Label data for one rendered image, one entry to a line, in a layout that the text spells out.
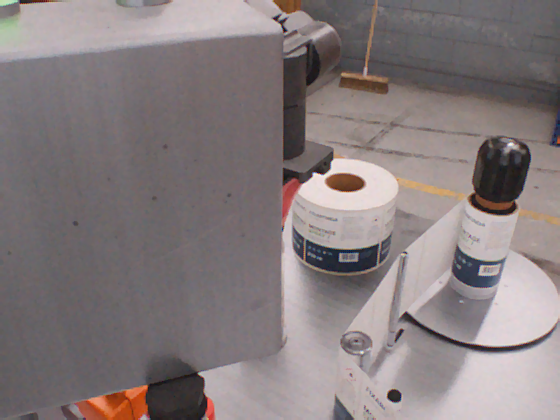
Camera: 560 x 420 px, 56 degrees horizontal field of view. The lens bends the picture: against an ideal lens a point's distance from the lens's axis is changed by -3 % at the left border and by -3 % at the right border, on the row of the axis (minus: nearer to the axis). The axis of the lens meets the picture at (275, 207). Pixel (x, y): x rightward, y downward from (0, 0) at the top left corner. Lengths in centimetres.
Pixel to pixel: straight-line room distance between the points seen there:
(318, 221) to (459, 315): 29
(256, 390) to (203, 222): 60
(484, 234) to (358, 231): 22
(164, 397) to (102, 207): 12
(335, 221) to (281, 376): 29
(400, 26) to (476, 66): 72
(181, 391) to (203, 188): 12
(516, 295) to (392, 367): 29
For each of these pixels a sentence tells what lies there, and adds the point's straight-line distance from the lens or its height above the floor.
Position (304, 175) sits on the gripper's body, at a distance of 52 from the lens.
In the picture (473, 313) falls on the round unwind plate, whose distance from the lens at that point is 99.
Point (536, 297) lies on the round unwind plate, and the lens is 107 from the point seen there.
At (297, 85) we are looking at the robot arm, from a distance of 52.
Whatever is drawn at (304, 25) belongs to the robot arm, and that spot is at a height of 139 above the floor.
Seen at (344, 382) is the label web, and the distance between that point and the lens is 67.
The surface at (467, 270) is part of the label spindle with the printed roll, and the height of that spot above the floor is 95.
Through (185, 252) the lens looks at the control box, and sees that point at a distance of 26.
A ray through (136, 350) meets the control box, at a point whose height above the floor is 132.
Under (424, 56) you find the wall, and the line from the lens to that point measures 494.
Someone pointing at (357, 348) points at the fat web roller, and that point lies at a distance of 65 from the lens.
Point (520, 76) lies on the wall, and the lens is 483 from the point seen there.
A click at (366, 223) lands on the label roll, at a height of 99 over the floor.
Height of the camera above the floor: 153
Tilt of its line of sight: 32 degrees down
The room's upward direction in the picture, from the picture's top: straight up
